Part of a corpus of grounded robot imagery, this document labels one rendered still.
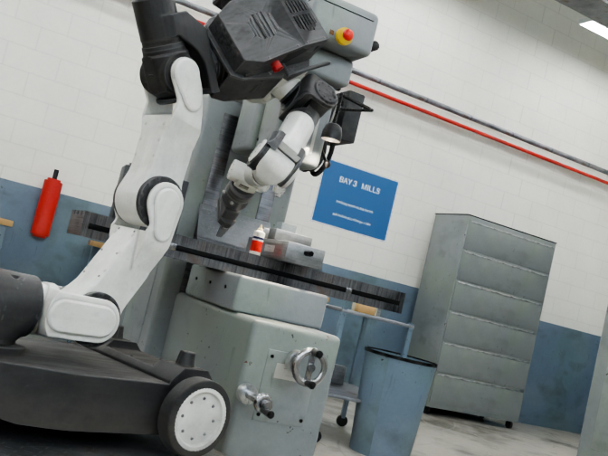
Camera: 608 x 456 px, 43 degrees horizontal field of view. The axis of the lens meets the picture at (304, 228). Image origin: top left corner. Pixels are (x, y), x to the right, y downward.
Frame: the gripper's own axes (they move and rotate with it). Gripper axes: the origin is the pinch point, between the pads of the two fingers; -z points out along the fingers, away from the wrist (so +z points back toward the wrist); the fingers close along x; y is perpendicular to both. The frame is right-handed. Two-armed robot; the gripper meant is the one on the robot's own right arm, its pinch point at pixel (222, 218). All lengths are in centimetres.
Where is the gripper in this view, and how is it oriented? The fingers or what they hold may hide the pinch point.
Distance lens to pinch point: 257.1
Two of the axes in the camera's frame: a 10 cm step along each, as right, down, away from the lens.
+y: -9.0, -2.1, -3.9
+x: -0.6, -8.1, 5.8
